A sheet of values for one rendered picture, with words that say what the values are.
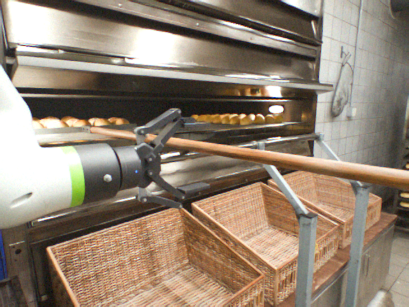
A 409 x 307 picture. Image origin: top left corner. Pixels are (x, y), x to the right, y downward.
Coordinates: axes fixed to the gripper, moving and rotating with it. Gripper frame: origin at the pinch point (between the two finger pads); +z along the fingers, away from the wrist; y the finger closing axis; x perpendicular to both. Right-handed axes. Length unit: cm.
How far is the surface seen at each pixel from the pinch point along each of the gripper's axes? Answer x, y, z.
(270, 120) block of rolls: -71, 0, 126
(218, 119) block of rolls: -97, -1, 100
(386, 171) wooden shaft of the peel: 31.1, -0.2, 12.2
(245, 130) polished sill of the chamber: -55, 3, 80
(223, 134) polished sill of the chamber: -55, 4, 63
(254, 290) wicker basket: -6, 50, 29
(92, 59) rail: -40.9, -23.8, -6.7
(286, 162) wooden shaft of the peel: 14.0, 0.7, 10.7
